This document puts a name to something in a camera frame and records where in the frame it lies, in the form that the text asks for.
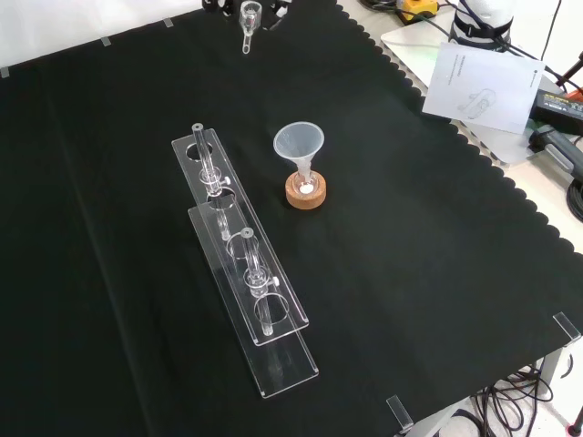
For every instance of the translucent plastic funnel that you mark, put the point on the translucent plastic funnel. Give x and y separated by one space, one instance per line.
298 143

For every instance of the small round-bottom glass flask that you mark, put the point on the small round-bottom glass flask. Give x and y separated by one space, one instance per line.
305 185

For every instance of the white table leg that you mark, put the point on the white table leg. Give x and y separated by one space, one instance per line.
556 364

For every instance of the pale board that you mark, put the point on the pale board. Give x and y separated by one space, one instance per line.
501 145

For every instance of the black tripod leg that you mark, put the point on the black tripod leg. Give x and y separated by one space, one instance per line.
571 68

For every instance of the black scalloped table cloth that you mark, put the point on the black scalloped table cloth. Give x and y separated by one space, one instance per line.
136 227

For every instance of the clear cloth clamp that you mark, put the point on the clear cloth clamp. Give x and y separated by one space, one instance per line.
399 412
567 325

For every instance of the clear glass weighing funnel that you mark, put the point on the clear glass weighing funnel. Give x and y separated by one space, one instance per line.
249 18

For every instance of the white printed paper sheet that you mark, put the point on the white printed paper sheet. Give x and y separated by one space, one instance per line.
483 88

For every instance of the yellow stop button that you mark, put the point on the yellow stop button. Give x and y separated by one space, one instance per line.
416 8

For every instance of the black power adapter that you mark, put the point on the black power adapter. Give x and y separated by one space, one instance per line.
558 107

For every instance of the clear acrylic funnel stand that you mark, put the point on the clear acrylic funnel stand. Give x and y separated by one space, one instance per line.
255 282

